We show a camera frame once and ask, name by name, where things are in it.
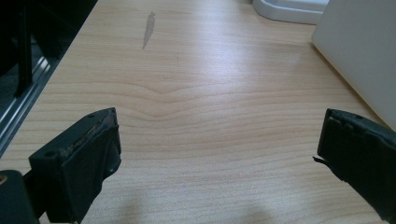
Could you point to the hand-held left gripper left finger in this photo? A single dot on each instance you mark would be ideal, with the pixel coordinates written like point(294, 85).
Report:
point(74, 161)

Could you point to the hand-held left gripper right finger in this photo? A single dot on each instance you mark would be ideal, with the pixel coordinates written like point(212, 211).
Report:
point(358, 149)

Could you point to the white box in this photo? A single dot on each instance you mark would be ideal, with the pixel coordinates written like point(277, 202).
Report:
point(361, 46)

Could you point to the black stand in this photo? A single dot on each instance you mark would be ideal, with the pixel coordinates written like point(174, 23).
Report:
point(23, 49)

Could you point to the white tray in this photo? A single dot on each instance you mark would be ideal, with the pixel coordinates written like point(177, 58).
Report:
point(289, 9)

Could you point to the metal rail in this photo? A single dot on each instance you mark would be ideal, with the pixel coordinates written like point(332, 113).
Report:
point(21, 102)

